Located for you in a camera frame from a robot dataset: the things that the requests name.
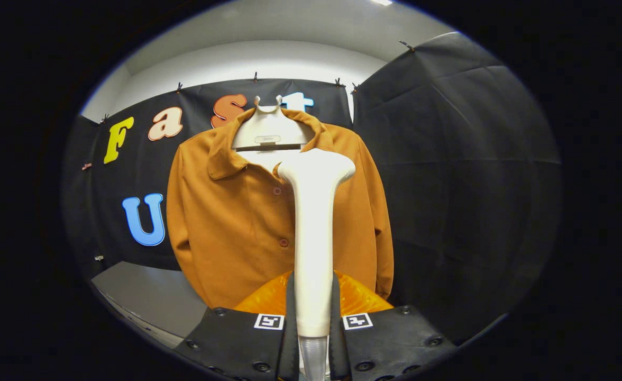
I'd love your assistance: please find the white clothes hanger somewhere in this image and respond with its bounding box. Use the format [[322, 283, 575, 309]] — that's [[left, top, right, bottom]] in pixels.
[[231, 95, 316, 173]]

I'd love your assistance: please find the grey cabinet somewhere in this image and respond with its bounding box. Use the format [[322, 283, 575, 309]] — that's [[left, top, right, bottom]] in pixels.
[[92, 261, 209, 350]]

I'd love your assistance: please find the orange-brown button shirt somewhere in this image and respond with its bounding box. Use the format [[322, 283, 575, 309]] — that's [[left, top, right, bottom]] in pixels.
[[166, 107, 395, 310]]

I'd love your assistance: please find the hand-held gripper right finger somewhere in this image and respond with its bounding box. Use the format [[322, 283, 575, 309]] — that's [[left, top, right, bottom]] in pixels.
[[328, 270, 458, 381]]

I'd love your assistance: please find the white garment steamer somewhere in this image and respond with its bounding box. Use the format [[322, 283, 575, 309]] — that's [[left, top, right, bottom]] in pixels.
[[277, 148, 356, 381]]

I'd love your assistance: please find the row of black clips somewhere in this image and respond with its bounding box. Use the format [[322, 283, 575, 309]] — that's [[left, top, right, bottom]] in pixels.
[[98, 40, 416, 125]]

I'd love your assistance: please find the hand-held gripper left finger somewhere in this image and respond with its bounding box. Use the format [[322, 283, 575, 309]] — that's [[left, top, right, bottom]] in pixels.
[[173, 270, 300, 381]]

